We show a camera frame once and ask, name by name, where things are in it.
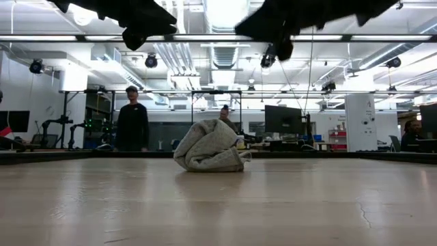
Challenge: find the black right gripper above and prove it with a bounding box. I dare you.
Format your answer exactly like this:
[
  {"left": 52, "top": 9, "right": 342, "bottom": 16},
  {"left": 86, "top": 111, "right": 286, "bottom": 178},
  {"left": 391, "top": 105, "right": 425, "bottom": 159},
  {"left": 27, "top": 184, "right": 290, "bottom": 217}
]
[{"left": 234, "top": 0, "right": 343, "bottom": 62}]

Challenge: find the silver ventilation duct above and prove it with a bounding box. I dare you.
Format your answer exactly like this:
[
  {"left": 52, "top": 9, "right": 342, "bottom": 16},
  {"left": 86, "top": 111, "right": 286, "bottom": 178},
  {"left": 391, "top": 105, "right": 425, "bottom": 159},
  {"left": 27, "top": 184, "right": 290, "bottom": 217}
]
[{"left": 202, "top": 0, "right": 252, "bottom": 110}]

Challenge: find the white column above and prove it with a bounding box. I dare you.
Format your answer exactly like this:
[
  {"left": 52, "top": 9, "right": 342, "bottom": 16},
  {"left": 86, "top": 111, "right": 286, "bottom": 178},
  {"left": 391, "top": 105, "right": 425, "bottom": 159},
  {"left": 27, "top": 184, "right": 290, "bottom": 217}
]
[{"left": 344, "top": 93, "right": 378, "bottom": 153}]

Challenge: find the red shelf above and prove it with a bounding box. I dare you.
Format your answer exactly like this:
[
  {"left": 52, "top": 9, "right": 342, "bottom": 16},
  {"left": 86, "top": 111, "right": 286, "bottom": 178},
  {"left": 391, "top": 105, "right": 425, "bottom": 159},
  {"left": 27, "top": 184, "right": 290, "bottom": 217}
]
[{"left": 327, "top": 128, "right": 348, "bottom": 151}]

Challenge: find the grey waffle towel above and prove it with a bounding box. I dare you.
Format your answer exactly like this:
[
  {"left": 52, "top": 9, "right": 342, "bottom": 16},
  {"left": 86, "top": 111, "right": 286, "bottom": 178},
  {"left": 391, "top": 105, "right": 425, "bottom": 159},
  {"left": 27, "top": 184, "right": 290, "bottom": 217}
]
[{"left": 173, "top": 118, "right": 253, "bottom": 173}]

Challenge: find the black background rig frame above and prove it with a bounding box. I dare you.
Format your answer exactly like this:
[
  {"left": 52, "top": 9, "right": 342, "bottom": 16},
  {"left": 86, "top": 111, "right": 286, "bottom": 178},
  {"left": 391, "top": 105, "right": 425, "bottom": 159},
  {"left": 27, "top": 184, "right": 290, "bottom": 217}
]
[{"left": 58, "top": 89, "right": 244, "bottom": 151}]

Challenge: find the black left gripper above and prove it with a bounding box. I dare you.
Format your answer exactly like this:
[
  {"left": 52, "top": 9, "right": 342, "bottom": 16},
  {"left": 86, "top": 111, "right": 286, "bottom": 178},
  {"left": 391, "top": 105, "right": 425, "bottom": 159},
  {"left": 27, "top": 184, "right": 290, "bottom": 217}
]
[{"left": 102, "top": 0, "right": 178, "bottom": 52}]

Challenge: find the thin hanging cable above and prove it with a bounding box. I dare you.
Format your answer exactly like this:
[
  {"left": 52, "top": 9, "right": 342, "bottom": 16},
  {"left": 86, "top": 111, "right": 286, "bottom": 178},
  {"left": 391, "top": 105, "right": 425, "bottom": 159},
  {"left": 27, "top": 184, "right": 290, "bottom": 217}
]
[
  {"left": 279, "top": 60, "right": 305, "bottom": 112},
  {"left": 302, "top": 27, "right": 314, "bottom": 117}
]

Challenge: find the person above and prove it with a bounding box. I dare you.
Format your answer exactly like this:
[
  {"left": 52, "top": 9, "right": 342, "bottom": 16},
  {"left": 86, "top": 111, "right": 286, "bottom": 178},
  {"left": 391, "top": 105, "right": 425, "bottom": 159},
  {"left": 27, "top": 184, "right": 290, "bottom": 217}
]
[
  {"left": 115, "top": 85, "right": 150, "bottom": 152},
  {"left": 218, "top": 104, "right": 239, "bottom": 134},
  {"left": 399, "top": 119, "right": 426, "bottom": 153}
]

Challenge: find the black monitor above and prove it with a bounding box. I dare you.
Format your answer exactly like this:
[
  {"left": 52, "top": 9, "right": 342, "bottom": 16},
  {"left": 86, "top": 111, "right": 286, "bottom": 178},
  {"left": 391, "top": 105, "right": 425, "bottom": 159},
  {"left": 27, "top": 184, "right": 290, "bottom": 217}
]
[
  {"left": 0, "top": 109, "right": 31, "bottom": 134},
  {"left": 419, "top": 102, "right": 437, "bottom": 140},
  {"left": 264, "top": 104, "right": 304, "bottom": 137}
]

